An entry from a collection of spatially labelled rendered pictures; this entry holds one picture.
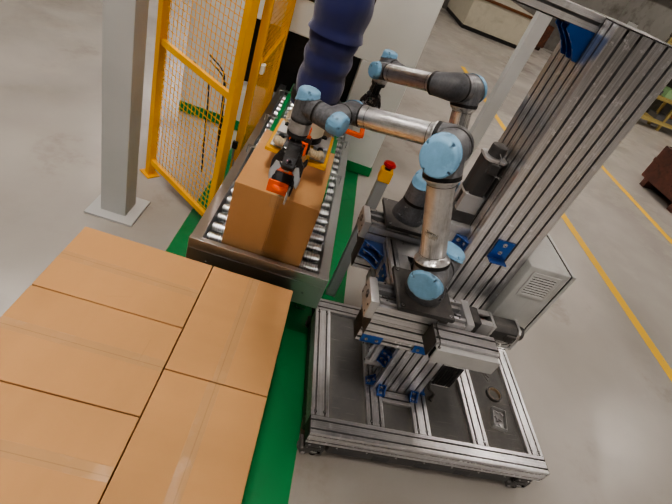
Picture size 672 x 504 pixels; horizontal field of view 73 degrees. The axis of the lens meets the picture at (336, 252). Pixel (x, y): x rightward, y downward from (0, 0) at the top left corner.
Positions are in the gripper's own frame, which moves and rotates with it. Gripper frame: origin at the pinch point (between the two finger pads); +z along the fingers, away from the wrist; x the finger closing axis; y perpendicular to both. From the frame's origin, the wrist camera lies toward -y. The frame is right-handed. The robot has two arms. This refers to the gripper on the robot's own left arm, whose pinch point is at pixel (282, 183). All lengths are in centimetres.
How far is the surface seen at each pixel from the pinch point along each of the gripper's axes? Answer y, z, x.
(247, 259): 23, 61, 8
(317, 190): 46, 25, -13
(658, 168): 579, 88, -514
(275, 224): 30, 40, 0
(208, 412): -55, 66, -3
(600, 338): 142, 122, -274
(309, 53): 54, -31, 9
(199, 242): 22, 60, 32
